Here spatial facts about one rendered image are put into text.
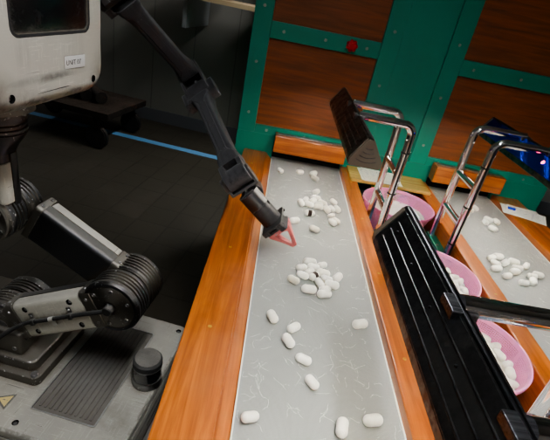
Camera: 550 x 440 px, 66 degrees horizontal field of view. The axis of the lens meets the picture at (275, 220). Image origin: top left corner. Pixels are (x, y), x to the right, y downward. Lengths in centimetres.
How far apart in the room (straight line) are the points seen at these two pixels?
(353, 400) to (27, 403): 71
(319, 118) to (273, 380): 122
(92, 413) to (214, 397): 42
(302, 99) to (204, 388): 129
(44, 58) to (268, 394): 69
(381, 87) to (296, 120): 36
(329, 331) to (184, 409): 37
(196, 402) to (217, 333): 16
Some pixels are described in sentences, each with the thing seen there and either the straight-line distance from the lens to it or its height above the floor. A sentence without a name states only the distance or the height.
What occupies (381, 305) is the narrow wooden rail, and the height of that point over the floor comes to 76.
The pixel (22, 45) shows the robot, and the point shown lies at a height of 122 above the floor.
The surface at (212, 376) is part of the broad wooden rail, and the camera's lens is 80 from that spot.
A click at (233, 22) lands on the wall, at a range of 420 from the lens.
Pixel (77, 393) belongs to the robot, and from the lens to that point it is 116.
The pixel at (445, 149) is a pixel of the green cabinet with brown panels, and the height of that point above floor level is 92.
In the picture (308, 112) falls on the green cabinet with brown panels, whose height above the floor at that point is 96.
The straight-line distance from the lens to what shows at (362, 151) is 102.
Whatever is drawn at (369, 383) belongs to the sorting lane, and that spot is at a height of 74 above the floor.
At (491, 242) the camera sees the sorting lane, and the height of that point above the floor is 74.
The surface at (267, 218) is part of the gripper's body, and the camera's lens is 113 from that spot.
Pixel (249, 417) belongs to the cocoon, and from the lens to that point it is 77.
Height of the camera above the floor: 137
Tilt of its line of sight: 28 degrees down
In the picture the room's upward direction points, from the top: 12 degrees clockwise
